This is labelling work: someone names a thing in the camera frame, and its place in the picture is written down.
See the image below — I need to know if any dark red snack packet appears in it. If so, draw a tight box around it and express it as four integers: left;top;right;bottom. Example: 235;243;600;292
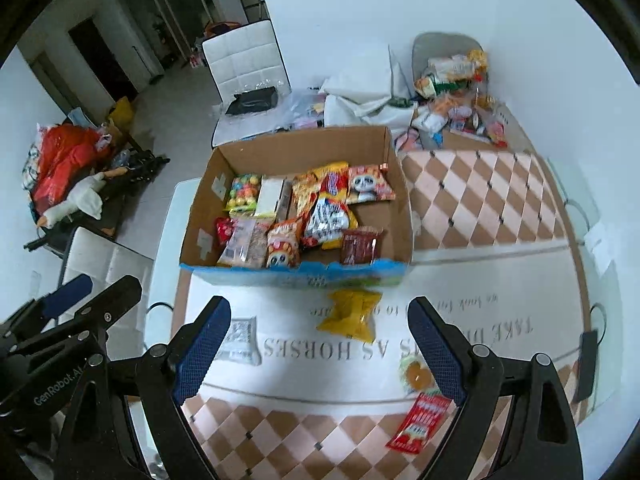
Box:
340;227;385;266

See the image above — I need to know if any black charging cable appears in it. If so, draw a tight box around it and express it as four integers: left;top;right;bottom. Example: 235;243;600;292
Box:
560;195;608;333

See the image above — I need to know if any long red snack packet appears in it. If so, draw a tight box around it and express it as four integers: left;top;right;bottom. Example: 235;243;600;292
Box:
385;392;453;453

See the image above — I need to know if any yellow bag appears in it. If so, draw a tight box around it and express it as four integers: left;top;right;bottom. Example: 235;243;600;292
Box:
107;97;136;131

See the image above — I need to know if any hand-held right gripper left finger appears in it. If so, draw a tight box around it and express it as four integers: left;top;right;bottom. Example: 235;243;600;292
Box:
55;296;232;480

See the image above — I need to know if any large yellow noodle packet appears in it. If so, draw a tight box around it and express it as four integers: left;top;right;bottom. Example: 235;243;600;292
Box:
300;161;360;251

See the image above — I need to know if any white wafer packet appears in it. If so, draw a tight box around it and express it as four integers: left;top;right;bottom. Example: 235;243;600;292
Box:
254;176;293;218

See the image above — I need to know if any grey snack packet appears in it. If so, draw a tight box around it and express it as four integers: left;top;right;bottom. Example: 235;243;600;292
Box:
212;316;262;366

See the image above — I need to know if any plaid cloth pile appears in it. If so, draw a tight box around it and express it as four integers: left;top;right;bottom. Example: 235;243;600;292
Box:
20;122;48;196

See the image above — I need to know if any black metal rack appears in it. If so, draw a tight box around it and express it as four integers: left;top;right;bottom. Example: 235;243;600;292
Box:
25;147;171;261

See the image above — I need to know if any pile of assorted snacks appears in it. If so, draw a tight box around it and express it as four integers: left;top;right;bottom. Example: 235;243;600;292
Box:
395;49;511;153

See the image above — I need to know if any white paper slip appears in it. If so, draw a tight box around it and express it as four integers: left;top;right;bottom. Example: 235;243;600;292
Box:
582;222;613;268

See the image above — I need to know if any black bag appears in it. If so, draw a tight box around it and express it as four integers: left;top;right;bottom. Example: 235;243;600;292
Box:
225;86;279;116

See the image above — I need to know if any red plastic bag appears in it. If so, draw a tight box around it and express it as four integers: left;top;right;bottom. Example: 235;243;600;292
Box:
31;125;113;206

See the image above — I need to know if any black phone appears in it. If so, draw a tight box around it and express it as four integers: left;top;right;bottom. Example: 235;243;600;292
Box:
571;330;599;403

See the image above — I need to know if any glass sliding door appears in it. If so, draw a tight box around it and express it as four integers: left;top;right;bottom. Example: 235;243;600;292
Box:
122;0;246;71

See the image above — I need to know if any white padded chair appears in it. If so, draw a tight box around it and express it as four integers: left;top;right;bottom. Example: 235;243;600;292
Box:
201;20;292;150
57;227;156;356

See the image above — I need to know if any white goose plush toy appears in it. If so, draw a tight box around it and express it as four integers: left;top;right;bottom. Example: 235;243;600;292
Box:
36;167;123;228

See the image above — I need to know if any thin yellow snack packet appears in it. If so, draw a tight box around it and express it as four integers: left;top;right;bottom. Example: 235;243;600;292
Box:
291;172;321;221

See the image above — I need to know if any white plastic bag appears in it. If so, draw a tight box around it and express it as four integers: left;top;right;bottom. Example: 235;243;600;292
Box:
320;45;416;128

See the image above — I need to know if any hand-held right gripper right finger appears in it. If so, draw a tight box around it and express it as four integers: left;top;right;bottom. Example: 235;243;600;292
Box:
407;296;586;480

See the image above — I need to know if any red panda snack packet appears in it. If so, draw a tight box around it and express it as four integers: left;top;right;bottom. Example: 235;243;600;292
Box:
265;217;305;267
346;162;396;205

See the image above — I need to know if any colourful candy ball packet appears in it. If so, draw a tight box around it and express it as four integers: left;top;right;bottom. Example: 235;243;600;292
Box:
223;172;263;213

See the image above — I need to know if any small red snack packet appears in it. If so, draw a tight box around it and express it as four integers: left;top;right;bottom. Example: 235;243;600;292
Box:
215;216;237;246

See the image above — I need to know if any clear plastic bag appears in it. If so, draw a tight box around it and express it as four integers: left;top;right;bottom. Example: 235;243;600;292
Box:
280;87;326;131

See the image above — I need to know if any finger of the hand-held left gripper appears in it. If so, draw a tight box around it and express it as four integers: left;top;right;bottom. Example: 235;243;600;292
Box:
10;275;94;328
15;275;142;351

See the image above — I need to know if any cardboard box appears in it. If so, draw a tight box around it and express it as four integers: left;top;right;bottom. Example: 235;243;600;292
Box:
179;125;415;288

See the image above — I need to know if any mop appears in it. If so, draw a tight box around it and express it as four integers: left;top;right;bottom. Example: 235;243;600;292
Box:
132;45;163;83

